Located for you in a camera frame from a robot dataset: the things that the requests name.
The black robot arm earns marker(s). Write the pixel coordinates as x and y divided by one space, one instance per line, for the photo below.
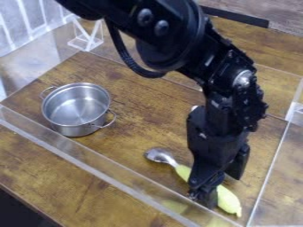
167 35

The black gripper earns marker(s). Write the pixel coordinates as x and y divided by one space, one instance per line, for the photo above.
221 154

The clear acrylic triangle stand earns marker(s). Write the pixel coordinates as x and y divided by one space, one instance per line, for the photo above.
86 41

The small steel pot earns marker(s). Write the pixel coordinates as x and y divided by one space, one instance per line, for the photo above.
77 108

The black strip on table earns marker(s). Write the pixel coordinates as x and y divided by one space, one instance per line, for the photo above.
237 17

